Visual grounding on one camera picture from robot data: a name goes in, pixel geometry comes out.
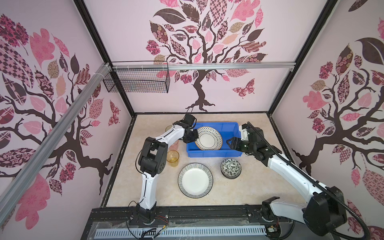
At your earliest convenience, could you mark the black striped white plate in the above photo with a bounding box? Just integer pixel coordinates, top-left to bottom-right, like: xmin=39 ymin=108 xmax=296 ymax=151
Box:
xmin=178 ymin=163 xmax=214 ymax=199

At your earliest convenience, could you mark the aluminium left crossbar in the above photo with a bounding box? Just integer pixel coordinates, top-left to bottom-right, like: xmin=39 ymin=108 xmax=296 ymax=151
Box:
xmin=1 ymin=63 xmax=112 ymax=224

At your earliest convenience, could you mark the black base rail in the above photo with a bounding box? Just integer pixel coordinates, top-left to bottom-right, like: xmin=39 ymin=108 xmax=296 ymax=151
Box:
xmin=80 ymin=203 xmax=340 ymax=240

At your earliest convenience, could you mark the green translucent plastic cup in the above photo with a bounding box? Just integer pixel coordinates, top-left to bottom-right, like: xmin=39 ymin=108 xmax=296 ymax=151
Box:
xmin=166 ymin=125 xmax=173 ymax=132

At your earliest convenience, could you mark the blue plastic bin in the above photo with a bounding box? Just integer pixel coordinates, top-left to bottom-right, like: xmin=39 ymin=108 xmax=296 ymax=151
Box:
xmin=185 ymin=121 xmax=244 ymax=159

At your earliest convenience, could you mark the aluminium back crossbar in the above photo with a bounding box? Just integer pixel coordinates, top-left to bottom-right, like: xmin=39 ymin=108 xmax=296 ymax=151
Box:
xmin=113 ymin=62 xmax=296 ymax=71

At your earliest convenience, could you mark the yellow translucent plastic cup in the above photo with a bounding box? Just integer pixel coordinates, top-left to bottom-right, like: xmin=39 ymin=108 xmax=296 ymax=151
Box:
xmin=167 ymin=150 xmax=180 ymax=167

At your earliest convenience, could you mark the aluminium crossbar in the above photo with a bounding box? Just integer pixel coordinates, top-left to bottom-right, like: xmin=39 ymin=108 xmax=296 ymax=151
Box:
xmin=1 ymin=63 xmax=112 ymax=224
xmin=113 ymin=62 xmax=296 ymax=71

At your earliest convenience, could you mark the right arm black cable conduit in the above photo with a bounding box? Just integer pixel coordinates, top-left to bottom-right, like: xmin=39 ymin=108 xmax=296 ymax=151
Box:
xmin=247 ymin=121 xmax=371 ymax=240

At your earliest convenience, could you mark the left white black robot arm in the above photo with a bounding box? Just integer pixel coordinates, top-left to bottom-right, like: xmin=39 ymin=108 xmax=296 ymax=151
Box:
xmin=135 ymin=113 xmax=199 ymax=224

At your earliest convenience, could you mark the pink translucent plastic cup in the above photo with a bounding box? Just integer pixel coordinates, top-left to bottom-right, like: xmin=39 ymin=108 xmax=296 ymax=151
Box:
xmin=168 ymin=140 xmax=179 ymax=151

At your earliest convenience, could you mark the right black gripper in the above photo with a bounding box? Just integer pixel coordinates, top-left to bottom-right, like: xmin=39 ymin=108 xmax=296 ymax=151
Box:
xmin=225 ymin=136 xmax=256 ymax=155

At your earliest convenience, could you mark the dark floral patterned bowl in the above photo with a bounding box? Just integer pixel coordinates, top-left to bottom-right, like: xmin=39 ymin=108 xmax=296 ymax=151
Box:
xmin=220 ymin=159 xmax=242 ymax=179

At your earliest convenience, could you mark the black wire mesh basket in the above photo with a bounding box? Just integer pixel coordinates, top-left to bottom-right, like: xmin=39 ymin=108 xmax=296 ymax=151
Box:
xmin=103 ymin=60 xmax=171 ymax=94

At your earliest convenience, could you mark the polka dot yellow-rimmed plate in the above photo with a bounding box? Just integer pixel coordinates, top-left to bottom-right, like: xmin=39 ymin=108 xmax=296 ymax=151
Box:
xmin=195 ymin=127 xmax=223 ymax=151

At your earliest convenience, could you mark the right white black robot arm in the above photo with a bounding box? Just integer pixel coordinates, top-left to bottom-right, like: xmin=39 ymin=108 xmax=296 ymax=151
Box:
xmin=227 ymin=123 xmax=347 ymax=236

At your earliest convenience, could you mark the white slotted cable duct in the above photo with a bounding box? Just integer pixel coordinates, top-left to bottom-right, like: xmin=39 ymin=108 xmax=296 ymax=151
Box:
xmin=93 ymin=226 xmax=267 ymax=240

